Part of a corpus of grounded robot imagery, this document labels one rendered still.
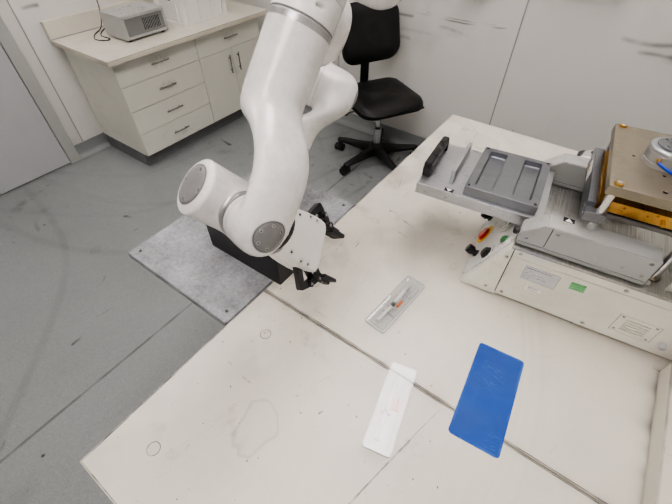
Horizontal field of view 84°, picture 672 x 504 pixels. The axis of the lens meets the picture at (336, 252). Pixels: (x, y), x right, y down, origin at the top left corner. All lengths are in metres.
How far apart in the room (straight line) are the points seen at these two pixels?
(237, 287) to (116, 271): 1.37
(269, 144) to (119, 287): 1.83
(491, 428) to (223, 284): 0.71
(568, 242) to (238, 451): 0.78
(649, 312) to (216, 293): 0.98
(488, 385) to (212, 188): 0.69
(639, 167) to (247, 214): 0.76
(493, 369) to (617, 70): 1.92
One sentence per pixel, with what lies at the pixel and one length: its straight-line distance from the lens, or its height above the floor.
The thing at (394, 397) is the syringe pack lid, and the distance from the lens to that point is 0.83.
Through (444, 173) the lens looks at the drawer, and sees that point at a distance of 1.02.
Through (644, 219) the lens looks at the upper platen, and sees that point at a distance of 0.95.
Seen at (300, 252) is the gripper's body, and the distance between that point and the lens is 0.64.
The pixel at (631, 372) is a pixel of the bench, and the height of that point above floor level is 0.75.
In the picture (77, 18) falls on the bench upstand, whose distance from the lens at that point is 3.24.
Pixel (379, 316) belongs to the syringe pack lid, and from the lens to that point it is 0.92.
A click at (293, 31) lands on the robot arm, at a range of 0.54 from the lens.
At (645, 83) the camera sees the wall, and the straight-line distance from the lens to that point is 2.56.
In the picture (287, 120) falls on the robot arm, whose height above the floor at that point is 1.29.
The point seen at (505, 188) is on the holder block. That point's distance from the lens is 0.98.
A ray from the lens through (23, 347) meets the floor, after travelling 2.25.
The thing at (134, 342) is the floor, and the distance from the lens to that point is 1.99.
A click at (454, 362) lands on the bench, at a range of 0.92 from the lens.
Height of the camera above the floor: 1.53
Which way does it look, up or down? 46 degrees down
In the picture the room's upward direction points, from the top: straight up
